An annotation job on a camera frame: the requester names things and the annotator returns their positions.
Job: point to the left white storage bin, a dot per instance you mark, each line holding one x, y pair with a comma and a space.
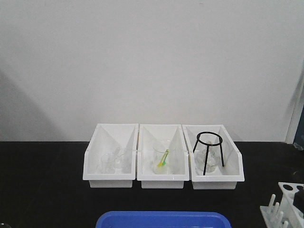
106, 138

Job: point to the white test tube rack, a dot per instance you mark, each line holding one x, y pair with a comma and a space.
284, 214

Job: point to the blue plastic tray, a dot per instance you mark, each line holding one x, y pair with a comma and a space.
162, 219

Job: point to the middle white storage bin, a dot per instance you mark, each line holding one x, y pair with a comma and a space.
148, 134

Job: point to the clear glass test tube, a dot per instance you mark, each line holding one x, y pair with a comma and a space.
298, 201

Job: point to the white storage bin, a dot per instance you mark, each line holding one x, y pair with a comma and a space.
225, 177
106, 138
148, 134

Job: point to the black wire tripod stand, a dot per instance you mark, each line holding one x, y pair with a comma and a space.
210, 139

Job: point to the glassware in left bin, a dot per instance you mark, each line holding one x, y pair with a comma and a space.
118, 160

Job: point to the glass flask in bin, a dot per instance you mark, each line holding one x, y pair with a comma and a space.
206, 163

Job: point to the yellow green plastic dropper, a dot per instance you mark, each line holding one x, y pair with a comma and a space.
163, 159

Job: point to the grey pegboard drying rack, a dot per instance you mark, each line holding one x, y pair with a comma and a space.
299, 136

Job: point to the glass beaker in middle bin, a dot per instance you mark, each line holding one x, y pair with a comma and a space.
159, 147

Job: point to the right white storage bin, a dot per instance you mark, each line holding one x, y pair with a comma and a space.
225, 177

